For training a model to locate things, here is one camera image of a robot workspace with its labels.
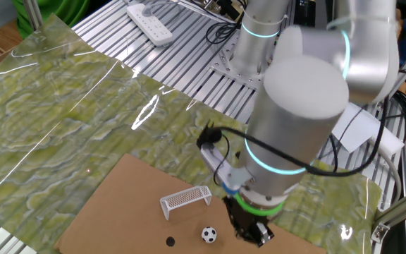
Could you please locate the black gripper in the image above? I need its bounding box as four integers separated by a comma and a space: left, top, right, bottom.
223, 197, 274, 248

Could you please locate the black and white soccer ball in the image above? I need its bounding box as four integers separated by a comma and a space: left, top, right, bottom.
201, 226, 218, 244

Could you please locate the white mesh toy goal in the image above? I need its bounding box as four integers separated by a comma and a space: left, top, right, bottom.
159, 185, 213, 222

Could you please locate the brown cardboard sheet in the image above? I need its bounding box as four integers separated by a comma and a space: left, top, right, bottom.
54, 152, 328, 254

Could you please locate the white paper sheet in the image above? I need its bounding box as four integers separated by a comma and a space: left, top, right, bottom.
331, 104, 389, 153

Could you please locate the green marble pattern mat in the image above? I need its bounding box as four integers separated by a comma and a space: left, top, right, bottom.
0, 13, 383, 254

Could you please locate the white power strip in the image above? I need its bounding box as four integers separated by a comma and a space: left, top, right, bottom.
125, 3, 174, 47

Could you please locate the green fabric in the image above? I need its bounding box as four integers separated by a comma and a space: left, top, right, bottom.
11, 0, 94, 40

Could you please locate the green adapter ring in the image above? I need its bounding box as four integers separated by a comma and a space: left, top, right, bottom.
233, 193, 285, 217

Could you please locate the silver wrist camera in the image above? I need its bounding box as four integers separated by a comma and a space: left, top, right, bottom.
199, 140, 255, 195

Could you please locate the thick black camera cable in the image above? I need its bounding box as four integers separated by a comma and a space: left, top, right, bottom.
195, 119, 390, 177

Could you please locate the grey hose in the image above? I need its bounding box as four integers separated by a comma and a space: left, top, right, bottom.
364, 139, 403, 207

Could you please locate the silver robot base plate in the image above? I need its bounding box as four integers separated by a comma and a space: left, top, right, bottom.
209, 33, 273, 91

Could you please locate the black coiled cable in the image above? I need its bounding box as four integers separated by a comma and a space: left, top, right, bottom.
205, 19, 241, 46

